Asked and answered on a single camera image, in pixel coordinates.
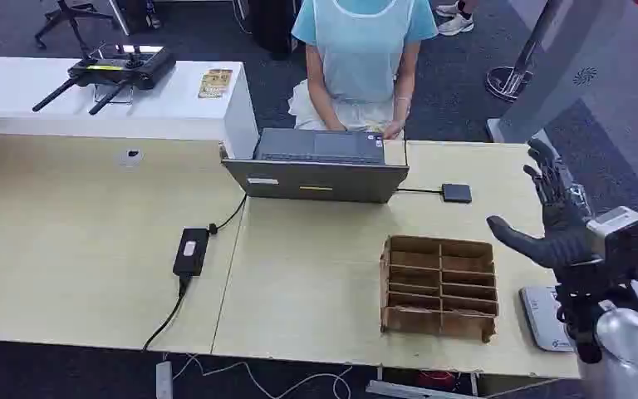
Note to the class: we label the black bin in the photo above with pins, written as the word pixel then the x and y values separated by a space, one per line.
pixel 275 27

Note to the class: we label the metal desk foot bar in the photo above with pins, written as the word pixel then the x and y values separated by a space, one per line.
pixel 407 391

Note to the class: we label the wooden compartment card box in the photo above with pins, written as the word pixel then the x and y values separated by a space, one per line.
pixel 440 286

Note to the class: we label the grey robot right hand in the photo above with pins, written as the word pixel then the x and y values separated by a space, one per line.
pixel 564 242

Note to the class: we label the small black usb hub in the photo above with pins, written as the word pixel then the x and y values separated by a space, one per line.
pixel 456 193

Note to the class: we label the black remote controller with antennas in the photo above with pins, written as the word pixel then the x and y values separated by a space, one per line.
pixel 126 69

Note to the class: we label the clear controller stand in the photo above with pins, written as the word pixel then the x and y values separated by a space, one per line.
pixel 111 98

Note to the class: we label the white card with blue print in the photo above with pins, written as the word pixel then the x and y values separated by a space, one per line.
pixel 539 319

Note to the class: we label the standing person's feet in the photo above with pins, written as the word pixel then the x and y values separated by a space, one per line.
pixel 455 22

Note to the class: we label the white side table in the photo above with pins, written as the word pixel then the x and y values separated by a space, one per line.
pixel 33 104

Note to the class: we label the black office chair base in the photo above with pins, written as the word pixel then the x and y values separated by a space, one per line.
pixel 68 16

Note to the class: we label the white power strip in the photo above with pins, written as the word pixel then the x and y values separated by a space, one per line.
pixel 164 381

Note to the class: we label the red object under desk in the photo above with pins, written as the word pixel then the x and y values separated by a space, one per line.
pixel 437 379

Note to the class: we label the grey kiosk stand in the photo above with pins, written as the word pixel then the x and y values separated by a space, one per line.
pixel 566 71

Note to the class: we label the chrome stanchion post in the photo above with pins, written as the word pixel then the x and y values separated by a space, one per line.
pixel 511 80

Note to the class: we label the black laptop power adapter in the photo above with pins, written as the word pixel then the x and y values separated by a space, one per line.
pixel 190 253

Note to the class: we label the grey open laptop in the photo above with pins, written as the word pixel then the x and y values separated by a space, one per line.
pixel 319 182

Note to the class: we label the person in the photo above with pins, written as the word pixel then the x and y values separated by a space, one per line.
pixel 360 55

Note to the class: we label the yellowish printed card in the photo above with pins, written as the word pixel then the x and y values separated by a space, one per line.
pixel 215 83

